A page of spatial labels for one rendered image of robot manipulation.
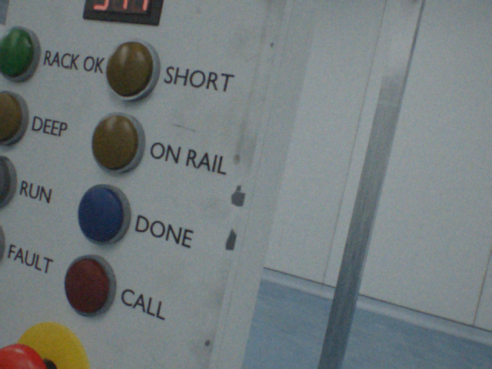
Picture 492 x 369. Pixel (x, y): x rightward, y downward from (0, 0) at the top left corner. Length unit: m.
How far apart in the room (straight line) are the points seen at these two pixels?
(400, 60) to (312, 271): 2.87
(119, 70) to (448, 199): 3.79
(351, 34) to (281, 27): 3.95
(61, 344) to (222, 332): 0.09
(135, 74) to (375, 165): 1.17
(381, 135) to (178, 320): 1.19
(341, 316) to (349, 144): 2.70
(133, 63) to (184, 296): 0.11
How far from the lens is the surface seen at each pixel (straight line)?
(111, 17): 0.26
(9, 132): 0.28
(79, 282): 0.24
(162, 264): 0.22
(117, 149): 0.23
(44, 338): 0.27
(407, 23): 1.44
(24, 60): 0.28
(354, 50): 4.12
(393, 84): 1.39
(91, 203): 0.24
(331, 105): 4.04
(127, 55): 0.23
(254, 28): 0.21
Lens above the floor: 0.99
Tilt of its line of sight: 3 degrees down
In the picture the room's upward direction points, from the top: 12 degrees clockwise
